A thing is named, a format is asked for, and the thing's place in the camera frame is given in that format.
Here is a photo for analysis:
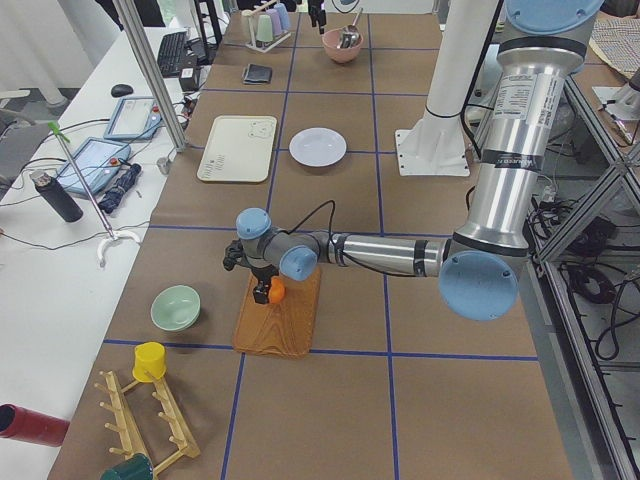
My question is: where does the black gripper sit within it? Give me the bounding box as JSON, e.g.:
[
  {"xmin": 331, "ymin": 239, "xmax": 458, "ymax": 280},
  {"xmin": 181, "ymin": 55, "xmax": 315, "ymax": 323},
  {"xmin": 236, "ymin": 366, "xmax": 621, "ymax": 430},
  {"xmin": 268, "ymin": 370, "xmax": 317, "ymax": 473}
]
[{"xmin": 222, "ymin": 240, "xmax": 277, "ymax": 305}]

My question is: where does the orange fruit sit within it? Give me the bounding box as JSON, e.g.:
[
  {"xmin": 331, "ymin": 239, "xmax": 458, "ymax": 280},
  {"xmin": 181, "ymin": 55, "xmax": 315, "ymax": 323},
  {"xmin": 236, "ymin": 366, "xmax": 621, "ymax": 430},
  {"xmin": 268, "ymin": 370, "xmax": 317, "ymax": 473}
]
[{"xmin": 267, "ymin": 276, "xmax": 286, "ymax": 304}]

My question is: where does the white round plate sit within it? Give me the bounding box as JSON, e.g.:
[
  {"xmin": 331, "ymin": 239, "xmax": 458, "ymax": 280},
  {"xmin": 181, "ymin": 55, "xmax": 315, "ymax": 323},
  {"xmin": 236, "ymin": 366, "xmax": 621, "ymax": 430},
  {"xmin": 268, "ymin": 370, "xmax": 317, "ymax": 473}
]
[{"xmin": 289, "ymin": 127, "xmax": 347, "ymax": 167}]

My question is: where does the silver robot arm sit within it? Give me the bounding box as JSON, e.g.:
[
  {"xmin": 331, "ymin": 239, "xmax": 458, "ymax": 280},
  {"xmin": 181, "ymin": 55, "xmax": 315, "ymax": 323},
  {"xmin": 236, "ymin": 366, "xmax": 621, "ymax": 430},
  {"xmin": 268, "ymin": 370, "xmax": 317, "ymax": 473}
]
[{"xmin": 223, "ymin": 1, "xmax": 600, "ymax": 321}]

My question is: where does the brown wooden tray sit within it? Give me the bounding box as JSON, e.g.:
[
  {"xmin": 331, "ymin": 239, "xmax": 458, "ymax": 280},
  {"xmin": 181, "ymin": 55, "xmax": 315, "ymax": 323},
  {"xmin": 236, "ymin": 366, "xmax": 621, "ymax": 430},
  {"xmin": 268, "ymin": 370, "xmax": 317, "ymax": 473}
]
[{"xmin": 232, "ymin": 267, "xmax": 321, "ymax": 358}]

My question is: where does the cream bear tray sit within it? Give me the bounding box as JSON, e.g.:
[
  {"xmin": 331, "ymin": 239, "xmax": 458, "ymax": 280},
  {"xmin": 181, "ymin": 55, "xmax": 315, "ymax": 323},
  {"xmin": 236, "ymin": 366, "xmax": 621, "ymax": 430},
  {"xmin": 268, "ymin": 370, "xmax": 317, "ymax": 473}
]
[{"xmin": 196, "ymin": 115, "xmax": 277, "ymax": 183}]

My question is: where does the green ceramic bowl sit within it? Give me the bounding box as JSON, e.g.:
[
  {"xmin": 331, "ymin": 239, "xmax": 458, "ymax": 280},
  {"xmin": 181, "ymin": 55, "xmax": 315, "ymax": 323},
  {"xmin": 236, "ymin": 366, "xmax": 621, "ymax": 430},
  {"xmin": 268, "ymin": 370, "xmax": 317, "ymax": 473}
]
[{"xmin": 150, "ymin": 285, "xmax": 201, "ymax": 332}]

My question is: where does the yellow cup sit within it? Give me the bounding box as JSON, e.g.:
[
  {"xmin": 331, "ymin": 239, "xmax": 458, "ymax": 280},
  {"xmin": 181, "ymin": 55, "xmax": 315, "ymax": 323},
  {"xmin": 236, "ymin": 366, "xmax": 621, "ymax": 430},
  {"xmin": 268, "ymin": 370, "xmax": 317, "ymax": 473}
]
[{"xmin": 132, "ymin": 342, "xmax": 167, "ymax": 383}]

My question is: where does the white stand with metal rod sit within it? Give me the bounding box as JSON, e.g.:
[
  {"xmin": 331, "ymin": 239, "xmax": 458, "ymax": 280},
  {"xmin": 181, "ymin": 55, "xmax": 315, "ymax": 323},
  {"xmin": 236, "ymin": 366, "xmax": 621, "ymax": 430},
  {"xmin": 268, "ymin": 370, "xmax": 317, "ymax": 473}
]
[{"xmin": 48, "ymin": 121, "xmax": 141, "ymax": 268}]

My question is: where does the small metal cylinder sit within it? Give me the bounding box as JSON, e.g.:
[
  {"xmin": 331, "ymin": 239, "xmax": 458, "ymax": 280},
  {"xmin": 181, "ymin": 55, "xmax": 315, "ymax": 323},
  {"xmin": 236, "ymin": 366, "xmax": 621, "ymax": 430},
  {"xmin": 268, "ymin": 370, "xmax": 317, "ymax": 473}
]
[{"xmin": 156, "ymin": 157, "xmax": 170, "ymax": 175}]

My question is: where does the folded dark blue umbrella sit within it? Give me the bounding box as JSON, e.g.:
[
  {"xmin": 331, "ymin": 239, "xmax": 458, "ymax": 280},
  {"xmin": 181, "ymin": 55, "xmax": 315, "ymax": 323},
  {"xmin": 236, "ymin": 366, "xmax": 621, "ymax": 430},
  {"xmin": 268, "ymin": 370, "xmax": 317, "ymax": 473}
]
[{"xmin": 98, "ymin": 163, "xmax": 142, "ymax": 214}]

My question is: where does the wooden mug rack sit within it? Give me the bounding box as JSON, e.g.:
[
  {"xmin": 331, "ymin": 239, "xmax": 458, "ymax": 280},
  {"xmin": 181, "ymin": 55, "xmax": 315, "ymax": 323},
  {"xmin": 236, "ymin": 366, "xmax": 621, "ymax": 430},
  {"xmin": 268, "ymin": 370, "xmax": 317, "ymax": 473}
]
[{"xmin": 94, "ymin": 370, "xmax": 201, "ymax": 479}]

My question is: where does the near blue teach pendant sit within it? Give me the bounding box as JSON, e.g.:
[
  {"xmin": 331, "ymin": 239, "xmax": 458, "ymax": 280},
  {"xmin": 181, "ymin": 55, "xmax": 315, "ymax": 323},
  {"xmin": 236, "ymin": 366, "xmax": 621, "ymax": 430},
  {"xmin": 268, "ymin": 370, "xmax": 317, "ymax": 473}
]
[{"xmin": 57, "ymin": 137, "xmax": 131, "ymax": 198}]

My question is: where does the blue teach pendant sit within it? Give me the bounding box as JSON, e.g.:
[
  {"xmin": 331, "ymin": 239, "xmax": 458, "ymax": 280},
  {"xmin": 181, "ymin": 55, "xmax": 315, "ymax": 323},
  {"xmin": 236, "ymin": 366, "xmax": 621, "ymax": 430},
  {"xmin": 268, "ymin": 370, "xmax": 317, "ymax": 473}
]
[
  {"xmin": 104, "ymin": 96, "xmax": 162, "ymax": 141},
  {"xmin": 57, "ymin": 137, "xmax": 131, "ymax": 198}
]

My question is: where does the far blue teach pendant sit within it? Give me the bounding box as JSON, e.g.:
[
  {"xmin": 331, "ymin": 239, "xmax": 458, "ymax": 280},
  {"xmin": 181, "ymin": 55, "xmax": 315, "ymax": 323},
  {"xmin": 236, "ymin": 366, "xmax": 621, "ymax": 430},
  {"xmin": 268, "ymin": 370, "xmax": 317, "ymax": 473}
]
[{"xmin": 104, "ymin": 96, "xmax": 162, "ymax": 141}]

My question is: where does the dark green cup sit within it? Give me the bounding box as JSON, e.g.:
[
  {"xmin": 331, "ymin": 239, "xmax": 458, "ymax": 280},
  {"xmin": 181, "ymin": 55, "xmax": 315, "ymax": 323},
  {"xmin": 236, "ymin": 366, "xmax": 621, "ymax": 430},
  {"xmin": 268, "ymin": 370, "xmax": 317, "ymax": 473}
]
[{"xmin": 100, "ymin": 453, "xmax": 154, "ymax": 480}]

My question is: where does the folded grey cloth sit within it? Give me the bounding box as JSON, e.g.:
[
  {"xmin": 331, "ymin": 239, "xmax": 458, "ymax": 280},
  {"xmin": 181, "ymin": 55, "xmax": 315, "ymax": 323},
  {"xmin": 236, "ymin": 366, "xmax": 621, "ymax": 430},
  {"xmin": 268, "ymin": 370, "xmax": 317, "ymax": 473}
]
[{"xmin": 242, "ymin": 63, "xmax": 273, "ymax": 85}]

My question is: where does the black water bottle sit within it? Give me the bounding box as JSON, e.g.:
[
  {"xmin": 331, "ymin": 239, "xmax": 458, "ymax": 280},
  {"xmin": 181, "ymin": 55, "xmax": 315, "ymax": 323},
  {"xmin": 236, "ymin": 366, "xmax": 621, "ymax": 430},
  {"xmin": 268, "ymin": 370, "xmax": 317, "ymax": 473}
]
[{"xmin": 30, "ymin": 170, "xmax": 83, "ymax": 223}]

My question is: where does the black computer mouse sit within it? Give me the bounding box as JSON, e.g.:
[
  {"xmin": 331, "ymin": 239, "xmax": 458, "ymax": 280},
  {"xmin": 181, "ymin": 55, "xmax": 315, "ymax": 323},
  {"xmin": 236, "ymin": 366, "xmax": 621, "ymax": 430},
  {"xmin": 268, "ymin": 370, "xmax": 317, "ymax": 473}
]
[{"xmin": 110, "ymin": 84, "xmax": 134, "ymax": 98}]

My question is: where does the black keyboard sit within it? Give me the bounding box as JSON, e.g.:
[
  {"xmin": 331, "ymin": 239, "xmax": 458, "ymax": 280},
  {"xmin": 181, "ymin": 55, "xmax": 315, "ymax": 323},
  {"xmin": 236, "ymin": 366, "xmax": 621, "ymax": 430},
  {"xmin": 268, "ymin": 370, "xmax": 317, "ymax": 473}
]
[{"xmin": 156, "ymin": 31, "xmax": 187, "ymax": 78}]

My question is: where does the green pastel cup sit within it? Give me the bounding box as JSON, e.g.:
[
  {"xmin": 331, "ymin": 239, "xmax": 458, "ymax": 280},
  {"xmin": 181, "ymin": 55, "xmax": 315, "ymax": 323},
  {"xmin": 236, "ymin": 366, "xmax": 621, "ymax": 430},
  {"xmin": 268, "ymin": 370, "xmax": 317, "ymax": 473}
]
[{"xmin": 256, "ymin": 12, "xmax": 275, "ymax": 48}]

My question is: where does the purple pastel cup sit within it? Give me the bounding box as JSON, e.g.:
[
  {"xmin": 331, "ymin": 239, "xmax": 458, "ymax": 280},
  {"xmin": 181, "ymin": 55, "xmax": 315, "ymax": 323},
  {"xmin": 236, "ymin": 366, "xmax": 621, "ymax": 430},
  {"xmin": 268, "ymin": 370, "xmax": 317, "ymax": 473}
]
[{"xmin": 265, "ymin": 8, "xmax": 283, "ymax": 37}]

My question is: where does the pink bowl with ice cubes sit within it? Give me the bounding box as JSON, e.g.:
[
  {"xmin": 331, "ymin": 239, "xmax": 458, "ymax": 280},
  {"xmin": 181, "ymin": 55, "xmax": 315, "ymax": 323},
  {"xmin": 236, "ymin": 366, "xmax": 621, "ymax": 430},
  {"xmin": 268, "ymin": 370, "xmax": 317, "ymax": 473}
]
[{"xmin": 322, "ymin": 28, "xmax": 364, "ymax": 64}]

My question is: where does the metal scoop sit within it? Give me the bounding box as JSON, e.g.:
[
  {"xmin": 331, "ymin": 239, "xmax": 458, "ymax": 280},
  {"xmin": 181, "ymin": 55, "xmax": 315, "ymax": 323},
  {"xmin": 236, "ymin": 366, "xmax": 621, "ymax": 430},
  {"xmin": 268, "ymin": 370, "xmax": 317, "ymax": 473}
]
[{"xmin": 338, "ymin": 9, "xmax": 363, "ymax": 49}]

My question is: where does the blue pastel cup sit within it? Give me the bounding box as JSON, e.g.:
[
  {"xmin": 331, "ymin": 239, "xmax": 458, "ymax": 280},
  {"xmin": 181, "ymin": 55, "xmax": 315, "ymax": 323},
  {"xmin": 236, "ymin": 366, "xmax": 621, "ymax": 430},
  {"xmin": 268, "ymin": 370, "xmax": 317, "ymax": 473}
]
[{"xmin": 274, "ymin": 3, "xmax": 291, "ymax": 31}]

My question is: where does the red cylinder bottle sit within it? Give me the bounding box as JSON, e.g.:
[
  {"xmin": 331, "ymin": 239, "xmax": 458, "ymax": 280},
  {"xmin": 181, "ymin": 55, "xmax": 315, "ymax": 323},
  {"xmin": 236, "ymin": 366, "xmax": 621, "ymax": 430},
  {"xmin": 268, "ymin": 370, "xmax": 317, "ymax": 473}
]
[{"xmin": 1, "ymin": 404, "xmax": 70, "ymax": 447}]

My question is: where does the white wire cup rack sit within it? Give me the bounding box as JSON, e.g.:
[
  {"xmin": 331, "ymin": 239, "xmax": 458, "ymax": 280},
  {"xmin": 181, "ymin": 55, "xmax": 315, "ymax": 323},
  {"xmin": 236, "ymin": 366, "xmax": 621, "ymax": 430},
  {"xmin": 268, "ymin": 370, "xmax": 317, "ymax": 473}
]
[{"xmin": 241, "ymin": 1, "xmax": 291, "ymax": 53}]

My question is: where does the aluminium frame post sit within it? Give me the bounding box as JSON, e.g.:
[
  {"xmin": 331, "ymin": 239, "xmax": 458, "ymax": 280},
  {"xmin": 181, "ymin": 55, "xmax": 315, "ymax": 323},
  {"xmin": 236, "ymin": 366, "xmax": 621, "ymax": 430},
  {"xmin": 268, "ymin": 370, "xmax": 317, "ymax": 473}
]
[{"xmin": 114, "ymin": 0, "xmax": 186, "ymax": 153}]

